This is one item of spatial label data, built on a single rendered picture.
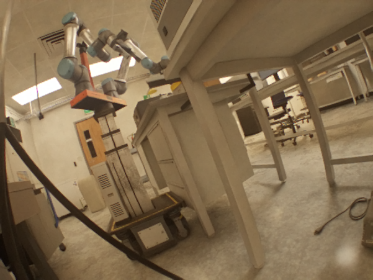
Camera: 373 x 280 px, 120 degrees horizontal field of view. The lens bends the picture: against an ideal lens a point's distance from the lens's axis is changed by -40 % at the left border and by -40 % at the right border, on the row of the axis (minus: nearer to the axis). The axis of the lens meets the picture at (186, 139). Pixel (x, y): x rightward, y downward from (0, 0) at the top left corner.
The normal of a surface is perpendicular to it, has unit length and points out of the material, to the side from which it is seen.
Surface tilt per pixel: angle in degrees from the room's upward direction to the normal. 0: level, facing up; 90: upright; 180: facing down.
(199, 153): 90
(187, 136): 90
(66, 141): 90
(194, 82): 90
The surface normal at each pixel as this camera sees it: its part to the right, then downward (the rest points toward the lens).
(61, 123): 0.36, -0.15
